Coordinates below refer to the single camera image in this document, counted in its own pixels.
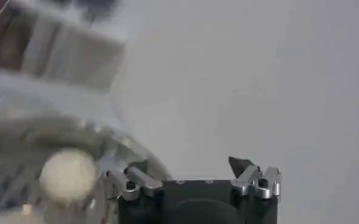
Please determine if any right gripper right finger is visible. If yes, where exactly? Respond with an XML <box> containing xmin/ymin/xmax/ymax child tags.
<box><xmin>227</xmin><ymin>156</ymin><xmax>282</xmax><ymax>200</ymax></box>

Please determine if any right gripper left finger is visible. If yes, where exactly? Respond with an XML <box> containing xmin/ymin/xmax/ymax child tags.
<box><xmin>105</xmin><ymin>166</ymin><xmax>164</xmax><ymax>201</ymax></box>

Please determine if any white steamed bun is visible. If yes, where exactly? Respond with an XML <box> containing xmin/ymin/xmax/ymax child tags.
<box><xmin>38</xmin><ymin>148</ymin><xmax>98</xmax><ymax>205</ymax></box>

